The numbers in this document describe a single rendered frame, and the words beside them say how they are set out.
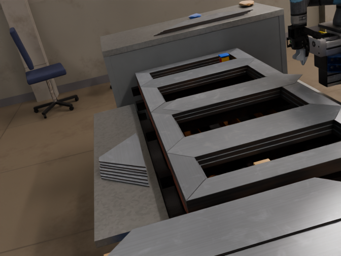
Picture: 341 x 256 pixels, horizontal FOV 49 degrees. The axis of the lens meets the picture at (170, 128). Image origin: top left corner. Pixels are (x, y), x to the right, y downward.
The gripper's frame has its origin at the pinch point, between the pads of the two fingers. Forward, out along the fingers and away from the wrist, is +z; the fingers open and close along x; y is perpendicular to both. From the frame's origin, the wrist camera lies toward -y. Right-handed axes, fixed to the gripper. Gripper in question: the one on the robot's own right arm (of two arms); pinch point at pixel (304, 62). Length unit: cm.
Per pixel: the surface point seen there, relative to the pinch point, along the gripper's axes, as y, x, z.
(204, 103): 56, 2, 7
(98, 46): 91, -382, 34
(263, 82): 21.2, -3.7, 6.3
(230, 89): 38.9, -6.0, 6.7
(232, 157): 62, 51, 12
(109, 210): 111, 48, 21
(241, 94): 36.8, 3.9, 6.8
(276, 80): 15.3, -0.8, 6.2
